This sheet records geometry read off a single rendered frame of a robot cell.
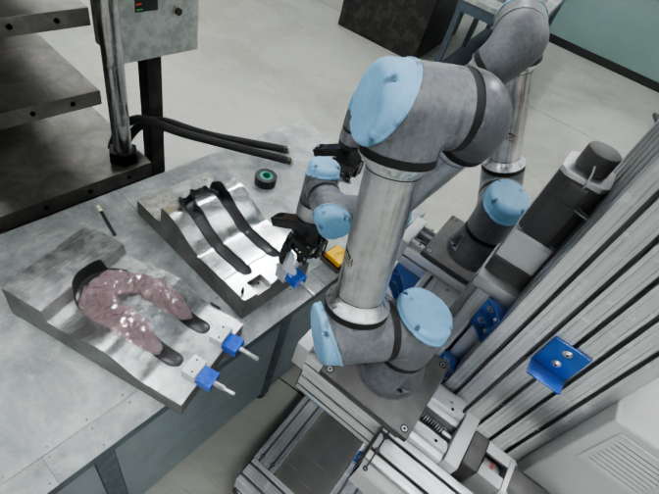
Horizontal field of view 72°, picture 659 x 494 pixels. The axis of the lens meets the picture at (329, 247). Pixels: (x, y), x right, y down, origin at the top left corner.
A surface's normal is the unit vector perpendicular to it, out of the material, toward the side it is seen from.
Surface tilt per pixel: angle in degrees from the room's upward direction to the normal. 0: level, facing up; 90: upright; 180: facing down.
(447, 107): 60
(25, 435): 0
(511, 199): 7
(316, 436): 0
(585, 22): 90
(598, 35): 90
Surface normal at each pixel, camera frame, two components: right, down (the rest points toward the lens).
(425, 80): 0.30, -0.19
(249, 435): 0.23, -0.66
